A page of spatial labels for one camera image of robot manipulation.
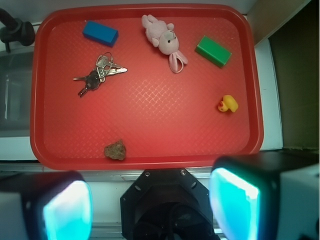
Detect stainless steel sink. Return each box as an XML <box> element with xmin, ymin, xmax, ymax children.
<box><xmin>0</xmin><ymin>46</ymin><xmax>34</xmax><ymax>138</ymax></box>

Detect brown rock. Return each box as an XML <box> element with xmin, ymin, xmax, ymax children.
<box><xmin>104</xmin><ymin>139</ymin><xmax>126</xmax><ymax>161</ymax></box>

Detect red plastic tray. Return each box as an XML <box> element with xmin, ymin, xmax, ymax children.
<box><xmin>30</xmin><ymin>4</ymin><xmax>263</xmax><ymax>170</ymax></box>

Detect green rectangular block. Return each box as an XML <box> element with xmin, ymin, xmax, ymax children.
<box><xmin>195</xmin><ymin>35</ymin><xmax>232</xmax><ymax>68</ymax></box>

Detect blue rectangular block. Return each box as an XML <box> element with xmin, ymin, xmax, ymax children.
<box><xmin>82</xmin><ymin>21</ymin><xmax>119</xmax><ymax>47</ymax></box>

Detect pink plush bunny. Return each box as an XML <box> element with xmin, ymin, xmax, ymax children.
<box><xmin>141</xmin><ymin>14</ymin><xmax>188</xmax><ymax>74</ymax></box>

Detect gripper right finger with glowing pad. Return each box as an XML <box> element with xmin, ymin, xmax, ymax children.
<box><xmin>209</xmin><ymin>151</ymin><xmax>320</xmax><ymax>240</ymax></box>

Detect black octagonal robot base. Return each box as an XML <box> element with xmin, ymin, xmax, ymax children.
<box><xmin>120</xmin><ymin>168</ymin><xmax>219</xmax><ymax>240</ymax></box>

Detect bunch of metal keys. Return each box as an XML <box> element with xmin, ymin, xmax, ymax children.
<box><xmin>72</xmin><ymin>52</ymin><xmax>128</xmax><ymax>98</ymax></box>

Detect yellow rubber duck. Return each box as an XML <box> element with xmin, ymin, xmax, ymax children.
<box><xmin>217</xmin><ymin>94</ymin><xmax>239</xmax><ymax>113</ymax></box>

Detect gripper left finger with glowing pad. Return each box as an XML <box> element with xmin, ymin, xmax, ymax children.
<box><xmin>0</xmin><ymin>171</ymin><xmax>93</xmax><ymax>240</ymax></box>

